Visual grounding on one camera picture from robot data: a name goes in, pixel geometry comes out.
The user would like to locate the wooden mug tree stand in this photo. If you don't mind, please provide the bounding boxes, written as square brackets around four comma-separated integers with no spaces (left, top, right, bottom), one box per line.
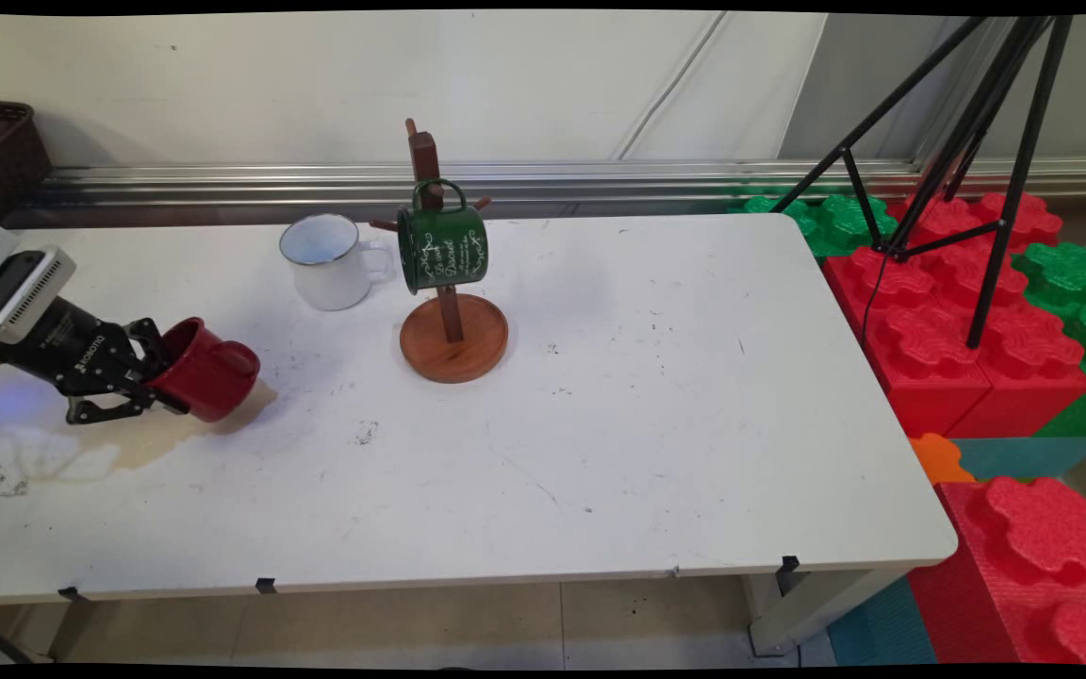
[369,118,510,386]

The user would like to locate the thin black tripod cable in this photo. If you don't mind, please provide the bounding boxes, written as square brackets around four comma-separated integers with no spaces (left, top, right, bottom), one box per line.
[860,248,887,356]

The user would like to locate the white table leg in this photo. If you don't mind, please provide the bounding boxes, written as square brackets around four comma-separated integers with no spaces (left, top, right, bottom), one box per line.
[744,564,904,658]

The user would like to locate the black tripod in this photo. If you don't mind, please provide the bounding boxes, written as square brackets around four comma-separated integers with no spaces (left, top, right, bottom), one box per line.
[769,14,1074,351]

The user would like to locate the red foam block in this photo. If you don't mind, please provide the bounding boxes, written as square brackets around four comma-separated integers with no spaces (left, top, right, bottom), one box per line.
[887,189,1086,440]
[821,247,995,439]
[906,474,1086,666]

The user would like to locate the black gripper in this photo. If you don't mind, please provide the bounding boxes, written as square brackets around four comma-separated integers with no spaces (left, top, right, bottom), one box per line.
[0,298,190,426]

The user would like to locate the orange foam piece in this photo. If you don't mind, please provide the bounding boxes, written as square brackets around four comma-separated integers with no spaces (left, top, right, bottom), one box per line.
[909,432,977,487]

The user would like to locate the green foam block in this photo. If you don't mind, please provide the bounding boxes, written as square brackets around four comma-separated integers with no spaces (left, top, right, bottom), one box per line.
[1012,240,1086,439]
[730,184,898,258]

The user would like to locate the red enamel mug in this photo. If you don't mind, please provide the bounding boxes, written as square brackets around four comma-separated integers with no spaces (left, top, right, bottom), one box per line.
[145,317,262,424]

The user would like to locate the teal foam block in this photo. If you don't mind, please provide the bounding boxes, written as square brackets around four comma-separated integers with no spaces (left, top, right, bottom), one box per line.
[826,575,940,667]
[950,436,1086,483]

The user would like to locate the brown wicker basket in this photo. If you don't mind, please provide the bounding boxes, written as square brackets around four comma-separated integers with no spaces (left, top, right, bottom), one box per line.
[0,98,53,243]

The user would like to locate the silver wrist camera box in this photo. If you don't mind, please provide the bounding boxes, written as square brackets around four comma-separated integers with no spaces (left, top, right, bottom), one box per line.
[0,244,78,346]

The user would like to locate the green enamel mug white print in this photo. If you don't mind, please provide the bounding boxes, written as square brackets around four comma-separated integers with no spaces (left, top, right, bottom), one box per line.
[397,177,490,295]

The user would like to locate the aluminium window rail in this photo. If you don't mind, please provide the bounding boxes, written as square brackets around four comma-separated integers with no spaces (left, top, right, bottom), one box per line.
[29,156,1086,227]

